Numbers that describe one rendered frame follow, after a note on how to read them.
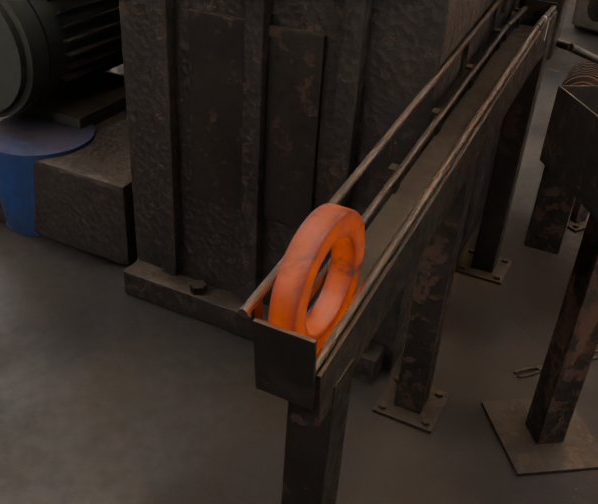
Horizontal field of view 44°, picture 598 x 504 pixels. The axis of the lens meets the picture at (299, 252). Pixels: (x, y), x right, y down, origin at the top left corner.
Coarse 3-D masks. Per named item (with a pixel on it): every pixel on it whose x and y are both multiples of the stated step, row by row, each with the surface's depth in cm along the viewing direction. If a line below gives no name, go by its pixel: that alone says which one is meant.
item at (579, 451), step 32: (576, 96) 125; (576, 128) 118; (544, 160) 129; (576, 160) 119; (576, 192) 119; (576, 288) 134; (576, 320) 134; (576, 352) 139; (544, 384) 147; (576, 384) 143; (512, 416) 158; (544, 416) 148; (576, 416) 159; (512, 448) 150; (544, 448) 150; (576, 448) 151
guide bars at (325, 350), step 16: (544, 16) 163; (512, 64) 142; (480, 112) 126; (464, 144) 122; (448, 160) 114; (432, 192) 108; (416, 208) 104; (400, 240) 98; (384, 256) 95; (368, 288) 91; (352, 304) 88; (336, 336) 84; (320, 352) 82; (320, 368) 82
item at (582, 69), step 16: (576, 64) 201; (592, 64) 196; (576, 80) 189; (592, 80) 187; (544, 176) 206; (544, 192) 209; (560, 192) 207; (544, 208) 211; (560, 208) 209; (544, 224) 213; (560, 224) 211; (528, 240) 218; (544, 240) 215; (560, 240) 213
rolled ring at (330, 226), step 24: (312, 216) 80; (336, 216) 80; (360, 216) 86; (312, 240) 78; (336, 240) 81; (360, 240) 89; (288, 264) 77; (312, 264) 77; (336, 264) 91; (360, 264) 92; (288, 288) 77; (336, 288) 91; (288, 312) 77; (312, 312) 90; (336, 312) 90; (312, 336) 84
